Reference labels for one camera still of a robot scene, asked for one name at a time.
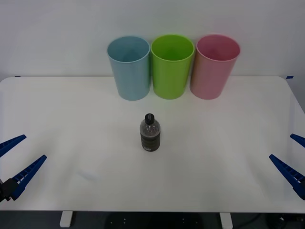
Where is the green plastic bin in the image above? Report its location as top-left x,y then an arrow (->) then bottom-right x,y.
150,34 -> 195,100

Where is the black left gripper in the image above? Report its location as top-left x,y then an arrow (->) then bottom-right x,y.
0,134 -> 48,204

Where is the white table leg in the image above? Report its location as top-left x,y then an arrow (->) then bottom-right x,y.
219,212 -> 233,229
59,211 -> 73,228

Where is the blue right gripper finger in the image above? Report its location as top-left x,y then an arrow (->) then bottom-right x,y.
268,154 -> 305,201
289,133 -> 305,147

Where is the dark bottle with black cap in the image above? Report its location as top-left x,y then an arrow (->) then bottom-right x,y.
139,113 -> 161,152

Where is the pale blue plastic bin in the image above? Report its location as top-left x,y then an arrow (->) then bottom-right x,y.
106,35 -> 151,101

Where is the pink plastic bin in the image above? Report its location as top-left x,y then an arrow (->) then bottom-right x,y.
189,34 -> 241,100

